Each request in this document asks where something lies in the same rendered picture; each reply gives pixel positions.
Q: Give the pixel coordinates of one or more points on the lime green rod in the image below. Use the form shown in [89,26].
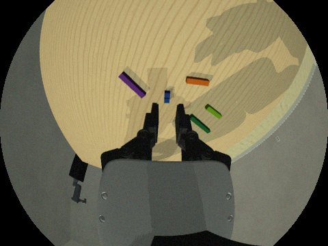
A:
[213,111]

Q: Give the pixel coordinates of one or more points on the dark green rod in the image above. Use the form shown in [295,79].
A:
[199,123]

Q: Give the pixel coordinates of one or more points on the orange rod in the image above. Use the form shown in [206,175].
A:
[197,81]

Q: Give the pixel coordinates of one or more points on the purple rod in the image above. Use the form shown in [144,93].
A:
[135,87]

